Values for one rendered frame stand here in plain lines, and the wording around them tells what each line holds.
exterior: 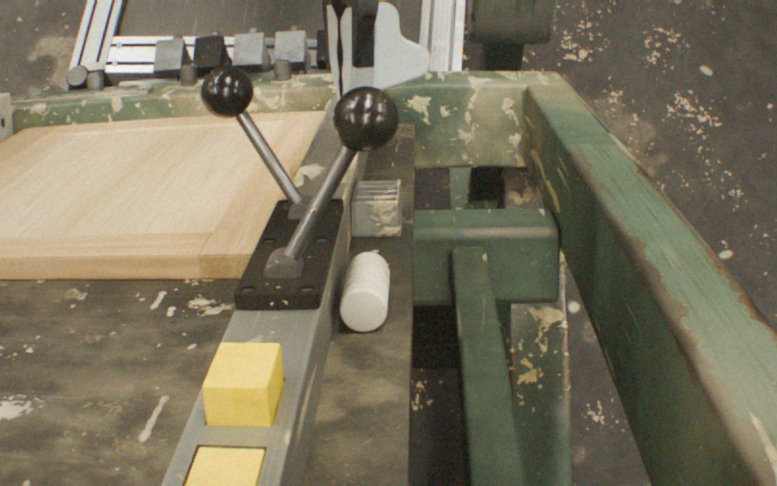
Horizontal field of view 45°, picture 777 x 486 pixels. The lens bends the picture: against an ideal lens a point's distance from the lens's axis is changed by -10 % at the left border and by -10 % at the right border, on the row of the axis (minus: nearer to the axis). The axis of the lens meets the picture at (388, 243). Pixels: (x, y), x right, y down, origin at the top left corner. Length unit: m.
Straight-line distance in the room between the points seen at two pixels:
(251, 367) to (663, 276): 0.26
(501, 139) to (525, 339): 0.25
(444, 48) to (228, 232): 1.33
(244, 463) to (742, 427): 0.21
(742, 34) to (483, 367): 1.87
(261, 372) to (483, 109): 0.87
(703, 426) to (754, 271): 1.79
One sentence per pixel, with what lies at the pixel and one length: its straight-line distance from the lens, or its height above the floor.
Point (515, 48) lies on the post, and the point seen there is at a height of 0.69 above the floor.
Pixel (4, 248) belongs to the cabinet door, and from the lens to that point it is 0.83.
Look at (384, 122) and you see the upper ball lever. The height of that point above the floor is 1.54.
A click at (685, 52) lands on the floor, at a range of 2.43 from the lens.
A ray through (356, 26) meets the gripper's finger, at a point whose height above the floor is 1.48.
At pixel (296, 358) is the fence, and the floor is 1.55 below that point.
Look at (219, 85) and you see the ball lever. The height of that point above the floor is 1.44.
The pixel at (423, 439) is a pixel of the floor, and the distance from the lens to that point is 2.07.
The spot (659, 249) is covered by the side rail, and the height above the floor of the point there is 1.45.
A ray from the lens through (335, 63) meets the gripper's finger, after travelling 0.71.
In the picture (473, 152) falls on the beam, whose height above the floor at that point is 0.86.
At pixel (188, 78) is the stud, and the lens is 1.36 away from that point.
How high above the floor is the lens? 2.06
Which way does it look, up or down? 72 degrees down
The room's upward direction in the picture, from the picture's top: 7 degrees counter-clockwise
